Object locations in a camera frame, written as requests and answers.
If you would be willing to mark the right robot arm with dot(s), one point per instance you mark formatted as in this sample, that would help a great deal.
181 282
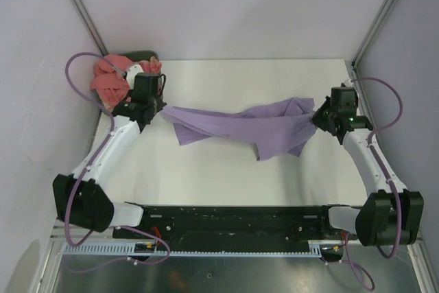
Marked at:
391 213

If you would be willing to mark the left aluminium frame post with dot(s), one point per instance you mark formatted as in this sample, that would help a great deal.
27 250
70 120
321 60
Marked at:
90 26

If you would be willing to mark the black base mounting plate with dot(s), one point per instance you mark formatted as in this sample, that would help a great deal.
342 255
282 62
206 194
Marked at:
191 229

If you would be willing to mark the aluminium frame post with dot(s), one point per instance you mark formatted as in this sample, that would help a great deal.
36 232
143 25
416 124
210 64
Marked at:
372 33
90 26

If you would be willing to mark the dark grey plastic bin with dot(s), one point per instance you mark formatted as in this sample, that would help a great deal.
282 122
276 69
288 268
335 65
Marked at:
140 54

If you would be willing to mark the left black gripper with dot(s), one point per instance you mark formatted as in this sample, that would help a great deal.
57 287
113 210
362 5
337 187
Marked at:
159 101

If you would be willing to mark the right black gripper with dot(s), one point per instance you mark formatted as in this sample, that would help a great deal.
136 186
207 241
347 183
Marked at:
328 101

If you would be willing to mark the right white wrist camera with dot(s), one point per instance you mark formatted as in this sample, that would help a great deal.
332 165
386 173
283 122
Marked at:
347 83

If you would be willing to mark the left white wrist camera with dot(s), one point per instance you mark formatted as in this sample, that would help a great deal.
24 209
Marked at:
131 72

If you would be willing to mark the pink t shirt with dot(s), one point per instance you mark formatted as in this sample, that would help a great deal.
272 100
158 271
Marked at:
109 80

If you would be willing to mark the purple t shirt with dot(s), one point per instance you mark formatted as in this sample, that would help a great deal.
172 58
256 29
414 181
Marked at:
283 127

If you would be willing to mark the right aluminium frame post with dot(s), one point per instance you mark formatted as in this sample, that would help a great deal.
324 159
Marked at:
372 33

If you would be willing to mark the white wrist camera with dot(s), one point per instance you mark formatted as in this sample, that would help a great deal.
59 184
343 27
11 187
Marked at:
347 83
131 72

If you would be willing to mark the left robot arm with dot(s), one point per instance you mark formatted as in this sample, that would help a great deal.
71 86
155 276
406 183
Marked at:
81 197

